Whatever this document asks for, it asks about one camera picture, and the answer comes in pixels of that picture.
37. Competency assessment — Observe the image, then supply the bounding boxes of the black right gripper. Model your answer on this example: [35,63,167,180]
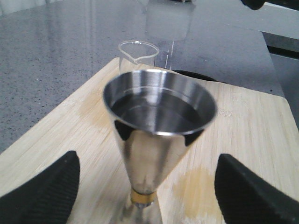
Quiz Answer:
[241,0,266,10]

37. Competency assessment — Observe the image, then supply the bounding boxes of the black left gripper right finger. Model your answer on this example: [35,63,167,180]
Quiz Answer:
[214,154,299,224]

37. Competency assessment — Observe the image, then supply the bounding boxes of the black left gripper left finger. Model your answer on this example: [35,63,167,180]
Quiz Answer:
[0,151,80,224]

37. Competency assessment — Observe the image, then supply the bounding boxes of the steel double jigger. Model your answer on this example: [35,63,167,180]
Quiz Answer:
[103,69,217,224]

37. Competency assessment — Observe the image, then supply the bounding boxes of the small glass beaker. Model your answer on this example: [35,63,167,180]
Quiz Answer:
[118,40,159,74]

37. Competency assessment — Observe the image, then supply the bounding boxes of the bamboo cutting board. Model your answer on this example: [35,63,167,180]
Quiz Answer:
[0,58,299,224]

